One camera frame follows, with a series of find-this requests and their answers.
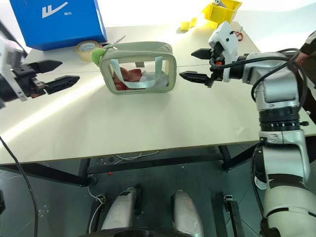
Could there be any silver robot leg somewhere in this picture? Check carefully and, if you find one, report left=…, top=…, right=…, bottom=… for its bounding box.
left=171, top=189, right=205, bottom=237
left=100, top=187, right=139, bottom=233

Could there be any black stand rail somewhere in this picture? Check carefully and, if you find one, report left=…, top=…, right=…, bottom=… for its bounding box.
left=214, top=192, right=245, bottom=237
left=85, top=192, right=107, bottom=234

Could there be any white floor cable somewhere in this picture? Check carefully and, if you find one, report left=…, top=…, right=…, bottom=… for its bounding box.
left=87, top=185, right=106, bottom=233

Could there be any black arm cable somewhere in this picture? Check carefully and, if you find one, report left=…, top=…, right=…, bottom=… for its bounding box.
left=0, top=135, right=40, bottom=237
left=212, top=47, right=310, bottom=124

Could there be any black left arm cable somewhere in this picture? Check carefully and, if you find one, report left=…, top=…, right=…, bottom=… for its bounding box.
left=0, top=135, right=40, bottom=237

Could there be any clear packing tape roll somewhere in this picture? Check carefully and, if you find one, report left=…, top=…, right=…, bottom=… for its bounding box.
left=75, top=40, right=101, bottom=63

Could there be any red cloth item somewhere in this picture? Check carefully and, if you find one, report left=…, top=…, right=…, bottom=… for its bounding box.
left=112, top=66, right=144, bottom=90

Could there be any thin red wire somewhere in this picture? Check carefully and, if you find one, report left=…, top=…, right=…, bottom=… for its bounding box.
left=234, top=27, right=244, bottom=42

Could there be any black metal table frame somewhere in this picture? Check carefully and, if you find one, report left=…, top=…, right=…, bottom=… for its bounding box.
left=0, top=144, right=263, bottom=188

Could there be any dark rounded robot torso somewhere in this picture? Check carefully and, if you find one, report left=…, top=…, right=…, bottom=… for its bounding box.
left=85, top=229, right=216, bottom=237

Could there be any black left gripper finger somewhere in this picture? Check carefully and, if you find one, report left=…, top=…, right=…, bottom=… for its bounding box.
left=44, top=76, right=80, bottom=95
left=27, top=59, right=63, bottom=74

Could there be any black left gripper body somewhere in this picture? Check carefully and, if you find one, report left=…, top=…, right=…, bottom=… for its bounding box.
left=10, top=63, right=47, bottom=98

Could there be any green plush charm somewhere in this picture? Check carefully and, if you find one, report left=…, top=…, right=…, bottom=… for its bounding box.
left=90, top=47, right=107, bottom=66

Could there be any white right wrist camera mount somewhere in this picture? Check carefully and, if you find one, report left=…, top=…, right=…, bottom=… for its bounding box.
left=208, top=21, right=239, bottom=82

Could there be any yellow plastic parts bin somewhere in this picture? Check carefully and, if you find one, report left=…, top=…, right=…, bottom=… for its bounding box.
left=202, top=0, right=243, bottom=25

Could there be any silver metal charm chain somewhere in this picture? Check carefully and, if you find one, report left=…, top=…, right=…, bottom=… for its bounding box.
left=107, top=36, right=127, bottom=47

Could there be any silver left robot leg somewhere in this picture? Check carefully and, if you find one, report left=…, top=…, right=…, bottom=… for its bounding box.
left=100, top=187, right=139, bottom=233

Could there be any blue cardboard box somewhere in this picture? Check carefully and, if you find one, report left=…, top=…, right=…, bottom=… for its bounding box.
left=9, top=0, right=108, bottom=51

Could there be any bare person hand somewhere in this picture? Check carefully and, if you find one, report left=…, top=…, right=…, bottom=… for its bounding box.
left=296, top=50, right=310, bottom=66

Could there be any clear sage-green toiletry pouch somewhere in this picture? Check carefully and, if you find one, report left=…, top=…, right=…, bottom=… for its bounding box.
left=99, top=41, right=178, bottom=96

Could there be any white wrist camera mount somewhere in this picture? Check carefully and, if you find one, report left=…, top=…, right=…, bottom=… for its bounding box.
left=208, top=21, right=239, bottom=82
left=0, top=37, right=28, bottom=103

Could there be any silver right robot leg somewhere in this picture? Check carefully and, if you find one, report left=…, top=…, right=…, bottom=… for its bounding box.
left=171, top=189, right=205, bottom=237

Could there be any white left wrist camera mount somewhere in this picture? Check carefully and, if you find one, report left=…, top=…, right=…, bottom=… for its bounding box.
left=0, top=37, right=28, bottom=103

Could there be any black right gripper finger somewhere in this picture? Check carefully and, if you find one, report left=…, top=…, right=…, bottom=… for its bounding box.
left=191, top=48, right=212, bottom=60
left=179, top=71, right=211, bottom=86

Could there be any thin white wire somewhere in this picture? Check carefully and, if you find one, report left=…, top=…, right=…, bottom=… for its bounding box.
left=115, top=150, right=160, bottom=164

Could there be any white crumpled plastic bag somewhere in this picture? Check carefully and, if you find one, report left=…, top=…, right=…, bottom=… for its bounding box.
left=141, top=70, right=170, bottom=88

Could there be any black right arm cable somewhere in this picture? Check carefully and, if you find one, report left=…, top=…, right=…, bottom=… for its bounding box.
left=212, top=47, right=310, bottom=124

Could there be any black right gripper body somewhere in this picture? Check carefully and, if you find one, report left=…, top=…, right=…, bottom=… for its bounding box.
left=204, top=41, right=225, bottom=88

